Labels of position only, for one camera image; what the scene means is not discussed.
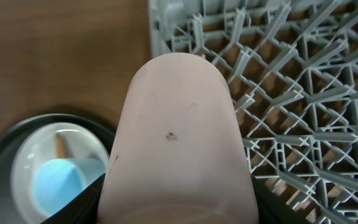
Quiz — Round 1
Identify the light grey plate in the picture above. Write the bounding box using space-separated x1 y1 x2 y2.
11 123 109 223

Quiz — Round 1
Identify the blue cup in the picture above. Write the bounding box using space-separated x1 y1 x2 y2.
32 158 106 217

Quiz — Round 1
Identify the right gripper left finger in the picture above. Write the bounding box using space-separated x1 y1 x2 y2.
41 174 105 224

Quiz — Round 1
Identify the grey dishwasher rack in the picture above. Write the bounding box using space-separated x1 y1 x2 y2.
148 0 358 223

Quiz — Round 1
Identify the pink cup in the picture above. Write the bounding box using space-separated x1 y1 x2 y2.
97 53 259 223

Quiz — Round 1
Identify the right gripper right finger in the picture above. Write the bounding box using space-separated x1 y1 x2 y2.
251 175 310 224

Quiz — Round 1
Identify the round black tray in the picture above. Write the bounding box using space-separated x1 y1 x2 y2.
0 113 116 223

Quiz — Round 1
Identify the wooden chopstick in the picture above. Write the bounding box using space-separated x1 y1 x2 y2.
55 134 68 159

